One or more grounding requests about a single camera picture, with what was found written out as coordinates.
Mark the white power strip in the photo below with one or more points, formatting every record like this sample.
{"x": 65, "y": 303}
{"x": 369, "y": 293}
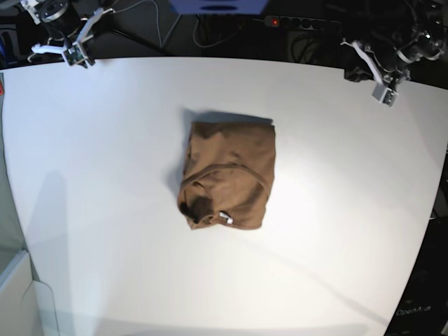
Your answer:
{"x": 301, "y": 23}

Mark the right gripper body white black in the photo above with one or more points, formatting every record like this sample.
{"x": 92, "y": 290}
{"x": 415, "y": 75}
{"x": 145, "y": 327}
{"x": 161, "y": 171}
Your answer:
{"x": 65, "y": 28}

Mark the brown t-shirt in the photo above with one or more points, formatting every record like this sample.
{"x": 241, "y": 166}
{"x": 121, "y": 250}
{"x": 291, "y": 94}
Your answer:
{"x": 228, "y": 174}

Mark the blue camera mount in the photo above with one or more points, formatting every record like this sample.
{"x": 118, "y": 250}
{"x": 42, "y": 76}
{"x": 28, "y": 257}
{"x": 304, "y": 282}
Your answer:
{"x": 208, "y": 7}

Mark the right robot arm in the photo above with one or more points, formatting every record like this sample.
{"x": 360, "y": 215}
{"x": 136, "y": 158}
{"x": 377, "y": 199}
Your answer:
{"x": 68, "y": 32}

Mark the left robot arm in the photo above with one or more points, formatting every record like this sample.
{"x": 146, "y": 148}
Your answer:
{"x": 396, "y": 34}

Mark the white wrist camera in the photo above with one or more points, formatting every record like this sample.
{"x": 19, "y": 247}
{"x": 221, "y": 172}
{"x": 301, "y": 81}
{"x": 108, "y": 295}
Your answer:
{"x": 69, "y": 56}
{"x": 384, "y": 94}

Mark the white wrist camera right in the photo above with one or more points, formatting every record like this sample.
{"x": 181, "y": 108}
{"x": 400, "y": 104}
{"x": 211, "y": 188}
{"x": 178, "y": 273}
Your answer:
{"x": 69, "y": 56}

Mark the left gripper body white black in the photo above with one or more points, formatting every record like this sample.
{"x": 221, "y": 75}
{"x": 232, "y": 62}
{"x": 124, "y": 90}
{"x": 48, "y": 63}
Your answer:
{"x": 386, "y": 65}

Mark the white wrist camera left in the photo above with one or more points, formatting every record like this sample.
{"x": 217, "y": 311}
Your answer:
{"x": 384, "y": 94}

